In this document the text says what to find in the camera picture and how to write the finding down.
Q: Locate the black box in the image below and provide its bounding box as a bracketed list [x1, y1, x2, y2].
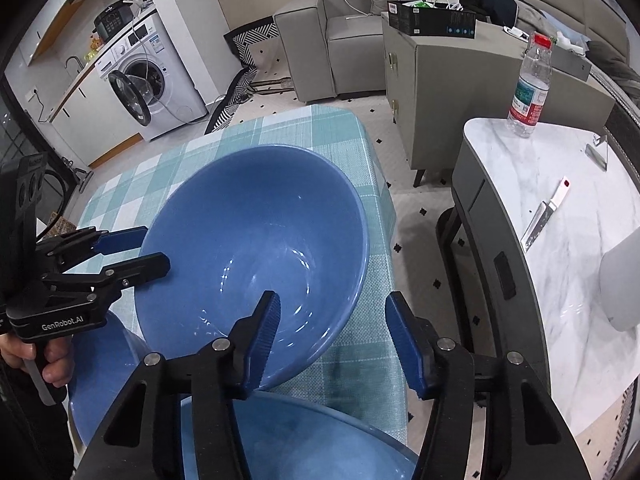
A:
[387, 0, 477, 37]

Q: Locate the white kitchen counter cabinet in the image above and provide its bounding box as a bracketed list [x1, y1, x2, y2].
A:
[5, 35, 146, 171]

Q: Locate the white washing machine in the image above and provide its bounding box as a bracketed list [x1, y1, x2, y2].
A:
[95, 7, 210, 143]

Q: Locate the black cable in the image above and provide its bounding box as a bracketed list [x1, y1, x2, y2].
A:
[35, 169, 68, 241]

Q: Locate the white marble table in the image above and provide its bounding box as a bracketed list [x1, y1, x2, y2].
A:
[435, 117, 640, 438]

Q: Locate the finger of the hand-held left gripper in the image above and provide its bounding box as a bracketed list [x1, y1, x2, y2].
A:
[42, 251, 172, 302]
[34, 226, 149, 267]

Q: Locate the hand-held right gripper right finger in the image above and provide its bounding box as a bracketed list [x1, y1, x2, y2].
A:
[385, 291, 593, 480]

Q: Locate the grey side cabinet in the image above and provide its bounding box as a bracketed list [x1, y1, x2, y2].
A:
[382, 10, 616, 188]

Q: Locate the grey sofa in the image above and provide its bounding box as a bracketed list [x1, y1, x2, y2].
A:
[272, 0, 631, 106]

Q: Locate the dark glass door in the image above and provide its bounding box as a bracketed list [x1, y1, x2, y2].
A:
[0, 77, 56, 161]

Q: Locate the teal checked tablecloth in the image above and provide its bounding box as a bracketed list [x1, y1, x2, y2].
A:
[75, 105, 398, 443]

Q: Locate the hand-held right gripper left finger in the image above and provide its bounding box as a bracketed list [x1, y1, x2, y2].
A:
[75, 290, 282, 480]

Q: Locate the black pressure cooker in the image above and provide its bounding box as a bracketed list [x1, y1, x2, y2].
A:
[94, 1, 132, 40]

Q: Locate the blue bowl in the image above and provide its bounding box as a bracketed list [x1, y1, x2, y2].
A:
[180, 390, 421, 480]
[67, 310, 148, 448]
[134, 146, 371, 392]

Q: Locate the person's left hand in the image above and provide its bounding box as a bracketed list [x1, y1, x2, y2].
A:
[0, 332, 77, 389]

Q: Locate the plastic water bottle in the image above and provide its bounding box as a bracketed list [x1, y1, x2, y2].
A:
[506, 32, 553, 139]

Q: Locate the kitchen knife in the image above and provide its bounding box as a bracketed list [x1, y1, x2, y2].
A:
[521, 177, 572, 253]

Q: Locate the person's left forearm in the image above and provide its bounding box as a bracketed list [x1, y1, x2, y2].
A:
[0, 360, 81, 480]

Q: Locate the grey mop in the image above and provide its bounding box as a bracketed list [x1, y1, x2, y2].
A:
[64, 159, 94, 197]

